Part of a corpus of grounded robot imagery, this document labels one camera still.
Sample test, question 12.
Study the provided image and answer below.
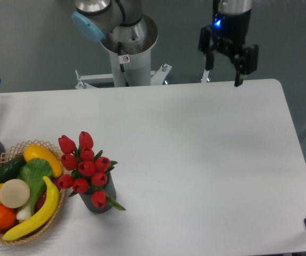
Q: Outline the orange fruit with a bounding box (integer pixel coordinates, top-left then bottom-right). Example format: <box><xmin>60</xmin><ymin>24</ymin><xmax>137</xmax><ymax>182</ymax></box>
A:
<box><xmin>0</xmin><ymin>204</ymin><xmax>16</xmax><ymax>230</ymax></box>

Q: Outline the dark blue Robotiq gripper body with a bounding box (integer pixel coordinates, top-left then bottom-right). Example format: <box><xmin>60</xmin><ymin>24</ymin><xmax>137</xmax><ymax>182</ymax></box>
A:
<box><xmin>212</xmin><ymin>10</ymin><xmax>251</xmax><ymax>59</ymax></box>

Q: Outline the round beige disc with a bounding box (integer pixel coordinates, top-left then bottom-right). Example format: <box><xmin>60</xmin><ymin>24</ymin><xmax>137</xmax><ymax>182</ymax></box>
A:
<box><xmin>0</xmin><ymin>179</ymin><xmax>30</xmax><ymax>209</ymax></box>

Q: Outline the green cucumber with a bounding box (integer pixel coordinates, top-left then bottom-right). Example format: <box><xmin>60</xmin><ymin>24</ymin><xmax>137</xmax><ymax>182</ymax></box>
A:
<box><xmin>0</xmin><ymin>155</ymin><xmax>26</xmax><ymax>183</ymax></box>

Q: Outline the dark red vegetable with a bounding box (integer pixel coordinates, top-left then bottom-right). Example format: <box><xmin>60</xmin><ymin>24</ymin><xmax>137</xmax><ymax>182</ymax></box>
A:
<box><xmin>36</xmin><ymin>178</ymin><xmax>60</xmax><ymax>212</ymax></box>

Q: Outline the woven wicker basket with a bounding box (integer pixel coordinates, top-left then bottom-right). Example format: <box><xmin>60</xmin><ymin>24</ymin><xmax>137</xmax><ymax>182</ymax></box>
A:
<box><xmin>0</xmin><ymin>139</ymin><xmax>66</xmax><ymax>246</ymax></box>

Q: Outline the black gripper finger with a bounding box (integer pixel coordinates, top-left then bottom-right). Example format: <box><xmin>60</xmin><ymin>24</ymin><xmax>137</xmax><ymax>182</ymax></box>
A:
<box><xmin>234</xmin><ymin>44</ymin><xmax>259</xmax><ymax>87</ymax></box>
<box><xmin>198</xmin><ymin>25</ymin><xmax>215</xmax><ymax>71</ymax></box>

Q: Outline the yellow banana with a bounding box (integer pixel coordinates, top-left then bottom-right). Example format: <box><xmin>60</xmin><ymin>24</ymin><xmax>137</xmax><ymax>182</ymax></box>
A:
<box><xmin>2</xmin><ymin>176</ymin><xmax>60</xmax><ymax>242</ymax></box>

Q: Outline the green bok choy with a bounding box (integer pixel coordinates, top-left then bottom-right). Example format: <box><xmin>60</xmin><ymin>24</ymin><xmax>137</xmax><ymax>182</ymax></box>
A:
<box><xmin>17</xmin><ymin>158</ymin><xmax>53</xmax><ymax>222</ymax></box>

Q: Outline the dark grey ribbed vase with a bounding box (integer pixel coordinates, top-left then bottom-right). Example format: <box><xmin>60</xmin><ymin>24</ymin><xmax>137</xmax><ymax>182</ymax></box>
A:
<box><xmin>79</xmin><ymin>173</ymin><xmax>116</xmax><ymax>213</ymax></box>

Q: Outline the yellow squash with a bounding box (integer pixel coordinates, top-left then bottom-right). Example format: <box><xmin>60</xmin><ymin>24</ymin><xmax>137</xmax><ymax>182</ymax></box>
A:
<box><xmin>23</xmin><ymin>145</ymin><xmax>63</xmax><ymax>178</ymax></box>

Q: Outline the red tulip bouquet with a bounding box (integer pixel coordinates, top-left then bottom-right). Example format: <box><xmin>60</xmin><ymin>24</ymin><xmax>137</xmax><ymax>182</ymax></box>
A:
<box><xmin>58</xmin><ymin>131</ymin><xmax>125</xmax><ymax>211</ymax></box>

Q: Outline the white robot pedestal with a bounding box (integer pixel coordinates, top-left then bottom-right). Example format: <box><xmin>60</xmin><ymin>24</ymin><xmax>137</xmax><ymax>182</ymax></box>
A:
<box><xmin>72</xmin><ymin>12</ymin><xmax>172</xmax><ymax>87</ymax></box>

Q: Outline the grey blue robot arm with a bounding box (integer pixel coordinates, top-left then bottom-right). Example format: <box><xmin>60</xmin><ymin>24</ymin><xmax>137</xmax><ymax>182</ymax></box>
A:
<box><xmin>72</xmin><ymin>1</ymin><xmax>259</xmax><ymax>87</ymax></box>

